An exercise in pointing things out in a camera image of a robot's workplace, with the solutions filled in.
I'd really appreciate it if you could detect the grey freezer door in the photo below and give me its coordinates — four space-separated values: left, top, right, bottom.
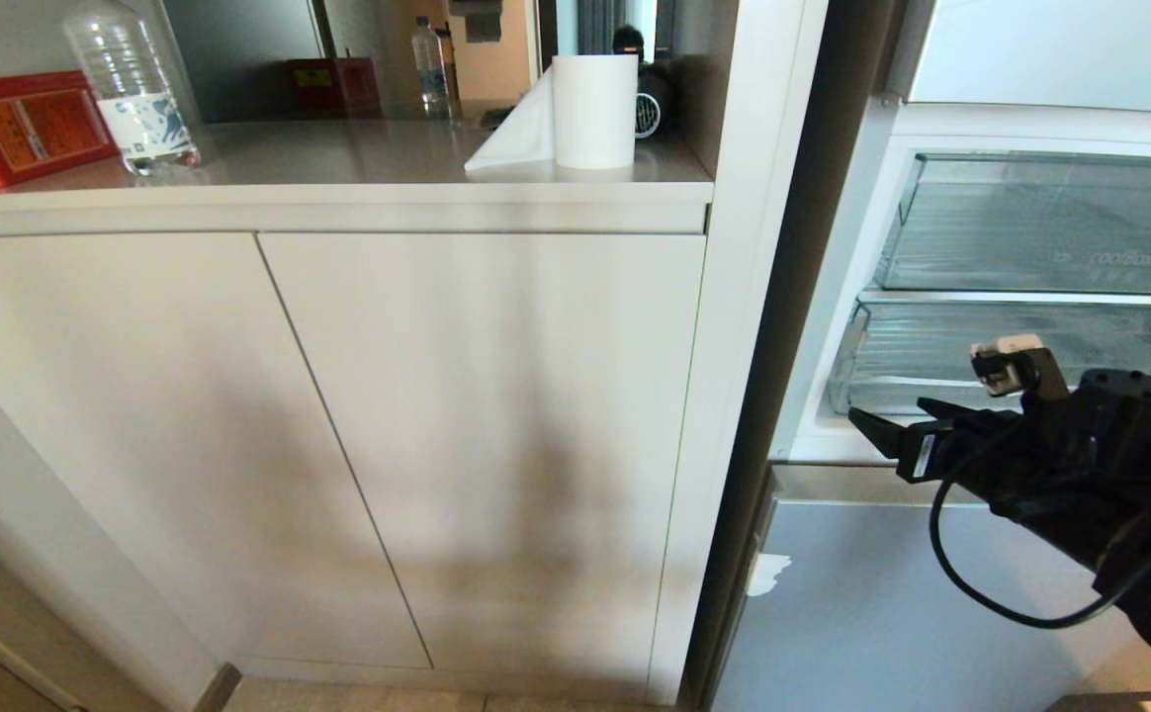
712 492 1151 712

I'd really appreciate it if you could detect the white cabinet door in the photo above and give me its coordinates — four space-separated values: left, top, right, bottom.
0 231 434 671
257 230 708 695

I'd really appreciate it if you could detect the black cable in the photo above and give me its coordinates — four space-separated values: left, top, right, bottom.
929 420 1151 631

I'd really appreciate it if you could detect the white fridge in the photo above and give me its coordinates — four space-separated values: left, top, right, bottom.
709 0 1151 712

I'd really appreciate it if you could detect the black round appliance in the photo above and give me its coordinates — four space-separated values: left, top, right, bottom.
635 61 677 140

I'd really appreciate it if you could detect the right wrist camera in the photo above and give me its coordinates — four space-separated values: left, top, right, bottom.
969 333 1072 403

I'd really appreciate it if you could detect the red box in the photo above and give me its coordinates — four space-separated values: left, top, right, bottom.
0 69 120 194

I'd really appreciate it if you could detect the clear plastic water bottle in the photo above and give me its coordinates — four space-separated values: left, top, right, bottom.
63 0 204 177

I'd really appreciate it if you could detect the white paper towel roll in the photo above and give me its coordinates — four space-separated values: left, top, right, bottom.
464 53 640 175

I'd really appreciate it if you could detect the clear fridge drawer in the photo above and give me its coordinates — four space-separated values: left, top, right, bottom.
875 151 1151 297
826 296 1151 418

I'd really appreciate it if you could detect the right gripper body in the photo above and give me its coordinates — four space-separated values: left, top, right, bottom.
896 408 1043 507

